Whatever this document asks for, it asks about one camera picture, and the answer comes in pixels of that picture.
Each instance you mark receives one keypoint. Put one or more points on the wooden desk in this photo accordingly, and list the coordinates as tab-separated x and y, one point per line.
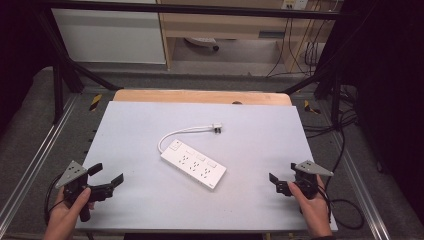
216	25

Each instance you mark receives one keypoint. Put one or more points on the wooden board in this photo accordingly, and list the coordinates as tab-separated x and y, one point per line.
200	97

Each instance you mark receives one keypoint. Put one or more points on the white wall socket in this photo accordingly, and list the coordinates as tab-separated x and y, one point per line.
294	3

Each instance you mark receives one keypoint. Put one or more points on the aluminium rail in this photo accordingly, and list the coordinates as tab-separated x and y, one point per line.
36	160
366	200

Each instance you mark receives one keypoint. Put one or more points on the black metal frame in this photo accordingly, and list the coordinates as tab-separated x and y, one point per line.
200	9

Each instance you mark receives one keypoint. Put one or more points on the white power strip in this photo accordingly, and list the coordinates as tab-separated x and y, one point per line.
193	164

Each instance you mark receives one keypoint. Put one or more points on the person's left hand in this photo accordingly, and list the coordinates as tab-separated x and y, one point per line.
63	218

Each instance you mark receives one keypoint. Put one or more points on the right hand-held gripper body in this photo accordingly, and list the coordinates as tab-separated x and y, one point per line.
308	180

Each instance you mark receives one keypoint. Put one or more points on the person's right hand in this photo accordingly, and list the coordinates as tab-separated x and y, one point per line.
313	213

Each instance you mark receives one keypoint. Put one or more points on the black curtain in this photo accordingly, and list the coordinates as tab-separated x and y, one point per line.
390	83
20	50

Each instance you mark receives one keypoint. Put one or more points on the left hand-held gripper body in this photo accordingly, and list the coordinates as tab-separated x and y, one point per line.
74	174

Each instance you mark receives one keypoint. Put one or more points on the white cabinet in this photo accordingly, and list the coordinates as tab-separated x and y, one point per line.
110	36

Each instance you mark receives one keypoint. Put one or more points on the office chair base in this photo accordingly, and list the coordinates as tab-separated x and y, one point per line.
201	41

